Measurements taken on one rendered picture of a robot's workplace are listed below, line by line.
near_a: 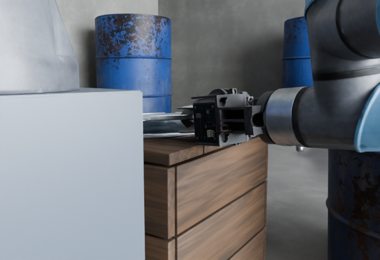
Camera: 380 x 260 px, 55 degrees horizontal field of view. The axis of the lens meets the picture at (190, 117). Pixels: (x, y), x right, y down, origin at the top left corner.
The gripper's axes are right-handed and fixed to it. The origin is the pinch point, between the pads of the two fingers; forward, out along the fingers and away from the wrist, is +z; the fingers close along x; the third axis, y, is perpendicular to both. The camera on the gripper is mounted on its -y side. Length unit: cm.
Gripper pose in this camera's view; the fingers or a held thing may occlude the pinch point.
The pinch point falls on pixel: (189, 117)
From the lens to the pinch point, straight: 64.5
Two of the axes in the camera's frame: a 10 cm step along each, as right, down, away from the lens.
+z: -6.6, 0.1, 7.5
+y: -7.4, 0.8, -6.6
